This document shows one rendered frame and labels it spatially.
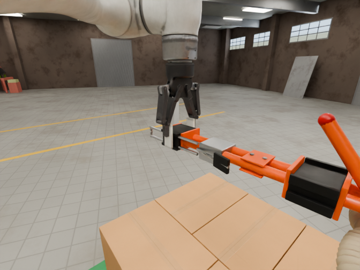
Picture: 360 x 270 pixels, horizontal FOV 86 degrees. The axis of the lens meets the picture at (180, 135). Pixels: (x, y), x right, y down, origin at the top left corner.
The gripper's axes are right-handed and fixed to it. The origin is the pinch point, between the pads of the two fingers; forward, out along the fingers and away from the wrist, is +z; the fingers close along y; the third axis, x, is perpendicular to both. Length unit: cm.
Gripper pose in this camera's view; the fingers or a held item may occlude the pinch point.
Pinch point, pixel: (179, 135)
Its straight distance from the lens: 57.3
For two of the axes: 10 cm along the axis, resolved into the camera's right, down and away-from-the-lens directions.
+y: 7.2, -2.4, 6.5
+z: 0.0, 9.4, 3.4
